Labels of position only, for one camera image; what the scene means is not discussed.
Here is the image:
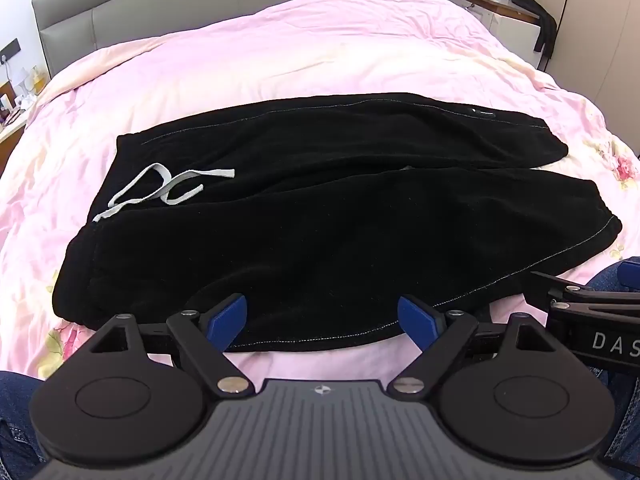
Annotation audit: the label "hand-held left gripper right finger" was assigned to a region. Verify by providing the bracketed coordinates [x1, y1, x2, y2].
[389, 294, 551, 395]

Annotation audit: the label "person's leg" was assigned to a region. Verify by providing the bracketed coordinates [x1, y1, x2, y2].
[592, 257, 640, 468]
[0, 370, 53, 480]

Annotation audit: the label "group of toiletry bottles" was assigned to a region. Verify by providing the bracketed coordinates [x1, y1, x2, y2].
[0, 62, 50, 126]

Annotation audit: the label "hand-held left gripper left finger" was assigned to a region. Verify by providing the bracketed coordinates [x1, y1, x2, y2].
[90, 294, 253, 397]

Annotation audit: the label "beige wardrobe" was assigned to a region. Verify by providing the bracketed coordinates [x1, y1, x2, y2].
[515, 0, 640, 151]

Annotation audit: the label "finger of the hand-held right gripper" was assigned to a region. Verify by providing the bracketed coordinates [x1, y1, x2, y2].
[530, 271, 640, 317]

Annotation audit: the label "black pants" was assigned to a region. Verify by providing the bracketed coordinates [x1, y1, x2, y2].
[52, 91, 623, 353]

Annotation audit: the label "person's left leg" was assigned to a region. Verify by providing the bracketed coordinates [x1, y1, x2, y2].
[0, 370, 53, 480]

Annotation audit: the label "white nightstand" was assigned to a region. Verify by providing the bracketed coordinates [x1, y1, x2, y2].
[0, 100, 36, 171]

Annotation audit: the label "black hanging garment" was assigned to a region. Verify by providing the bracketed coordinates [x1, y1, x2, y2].
[511, 0, 558, 53]

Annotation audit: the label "wooden nightstand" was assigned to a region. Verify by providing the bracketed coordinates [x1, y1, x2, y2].
[452, 0, 543, 26]

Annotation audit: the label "person's right leg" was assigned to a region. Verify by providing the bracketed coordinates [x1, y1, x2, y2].
[592, 257, 640, 468]

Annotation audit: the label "pink floral blanket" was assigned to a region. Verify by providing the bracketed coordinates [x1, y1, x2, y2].
[0, 0, 640, 391]

